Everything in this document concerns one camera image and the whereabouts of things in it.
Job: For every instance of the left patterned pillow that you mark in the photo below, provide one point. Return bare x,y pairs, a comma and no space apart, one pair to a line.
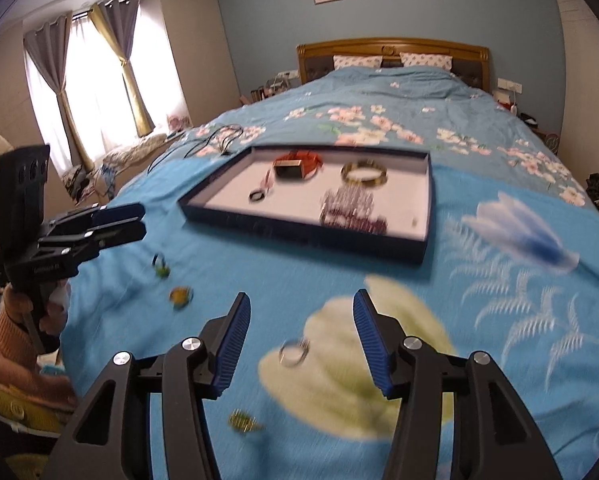
366,61

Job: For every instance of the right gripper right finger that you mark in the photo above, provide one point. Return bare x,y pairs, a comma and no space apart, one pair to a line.
494,435

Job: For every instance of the small pink fan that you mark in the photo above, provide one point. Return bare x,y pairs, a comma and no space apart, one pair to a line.
177,123

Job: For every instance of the clothes on window bench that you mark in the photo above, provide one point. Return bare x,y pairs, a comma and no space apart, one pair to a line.
124,156

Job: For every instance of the pink sleeve left forearm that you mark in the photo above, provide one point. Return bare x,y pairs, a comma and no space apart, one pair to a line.
20,374

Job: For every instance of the amber tortoise bangle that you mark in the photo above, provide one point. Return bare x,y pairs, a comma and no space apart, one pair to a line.
364,172

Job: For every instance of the navy box lid tray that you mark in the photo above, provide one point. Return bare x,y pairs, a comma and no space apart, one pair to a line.
391,222

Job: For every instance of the patterned pillow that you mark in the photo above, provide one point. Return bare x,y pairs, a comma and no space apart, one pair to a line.
442,61
366,61

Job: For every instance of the right grey yellow curtain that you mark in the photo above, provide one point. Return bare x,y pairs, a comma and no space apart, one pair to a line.
115,21

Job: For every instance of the wall power socket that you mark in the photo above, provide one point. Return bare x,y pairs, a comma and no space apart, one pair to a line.
510,86

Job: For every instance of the green gold brooch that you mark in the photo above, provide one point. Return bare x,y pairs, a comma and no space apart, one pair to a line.
243,422

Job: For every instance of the right patterned pillow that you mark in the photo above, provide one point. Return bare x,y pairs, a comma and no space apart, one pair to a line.
442,61

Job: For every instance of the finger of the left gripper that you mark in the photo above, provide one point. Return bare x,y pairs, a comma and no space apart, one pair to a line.
97,219
80,247

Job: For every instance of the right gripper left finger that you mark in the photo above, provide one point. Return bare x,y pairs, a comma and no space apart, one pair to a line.
108,436

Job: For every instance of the teal floral duvet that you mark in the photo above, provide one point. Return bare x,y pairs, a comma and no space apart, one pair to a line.
415,109

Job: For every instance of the orange smart watch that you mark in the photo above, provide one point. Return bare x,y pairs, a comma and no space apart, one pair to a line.
297,165

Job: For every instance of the left grey yellow curtain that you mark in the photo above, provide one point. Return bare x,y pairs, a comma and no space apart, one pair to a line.
47,47

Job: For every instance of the blue floral towel blanket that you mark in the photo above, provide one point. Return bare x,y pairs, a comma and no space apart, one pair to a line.
509,271

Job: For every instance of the grey yellow curtain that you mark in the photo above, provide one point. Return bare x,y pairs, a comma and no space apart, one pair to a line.
47,47
115,21

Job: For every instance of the wooden headboard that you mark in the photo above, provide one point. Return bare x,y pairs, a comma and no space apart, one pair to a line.
470,63

